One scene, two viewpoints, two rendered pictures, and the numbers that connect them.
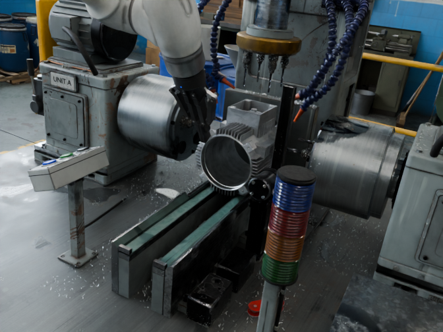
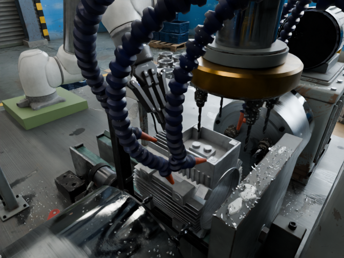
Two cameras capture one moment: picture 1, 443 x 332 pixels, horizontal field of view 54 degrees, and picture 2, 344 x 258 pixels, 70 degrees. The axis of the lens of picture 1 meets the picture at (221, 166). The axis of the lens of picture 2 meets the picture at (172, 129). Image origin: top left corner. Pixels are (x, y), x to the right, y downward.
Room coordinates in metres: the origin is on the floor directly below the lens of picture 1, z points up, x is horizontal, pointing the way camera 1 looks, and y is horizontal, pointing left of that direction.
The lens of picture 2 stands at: (1.25, -0.51, 1.44)
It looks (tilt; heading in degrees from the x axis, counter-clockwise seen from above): 32 degrees down; 105
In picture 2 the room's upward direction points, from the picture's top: straight up
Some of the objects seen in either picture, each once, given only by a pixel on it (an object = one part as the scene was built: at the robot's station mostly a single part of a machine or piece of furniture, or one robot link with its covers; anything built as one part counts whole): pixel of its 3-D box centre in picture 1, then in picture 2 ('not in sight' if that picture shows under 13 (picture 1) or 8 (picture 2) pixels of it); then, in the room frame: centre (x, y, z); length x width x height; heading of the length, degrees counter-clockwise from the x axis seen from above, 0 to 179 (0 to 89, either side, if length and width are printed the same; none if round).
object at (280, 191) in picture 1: (293, 190); not in sight; (0.60, -0.11, 1.19); 0.06 x 0.06 x 0.04
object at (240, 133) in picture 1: (241, 152); (187, 178); (1.17, -0.05, 1.02); 0.20 x 0.19 x 0.19; 153
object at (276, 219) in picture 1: (289, 216); not in sight; (0.60, -0.11, 1.14); 0.06 x 0.06 x 0.04
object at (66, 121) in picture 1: (97, 112); (291, 111); (1.48, 0.46, 0.99); 0.35 x 0.31 x 0.37; 64
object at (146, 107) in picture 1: (152, 112); (269, 123); (1.37, 0.24, 1.04); 0.37 x 0.25 x 0.25; 64
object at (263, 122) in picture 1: (251, 118); (202, 154); (1.20, -0.07, 1.11); 0.12 x 0.11 x 0.07; 153
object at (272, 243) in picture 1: (285, 240); not in sight; (0.60, -0.11, 1.10); 0.06 x 0.06 x 0.04
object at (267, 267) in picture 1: (281, 263); not in sight; (0.60, -0.11, 1.05); 0.06 x 0.06 x 0.04
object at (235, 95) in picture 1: (267, 145); (266, 239); (1.36, -0.15, 0.97); 0.30 x 0.11 x 0.34; 64
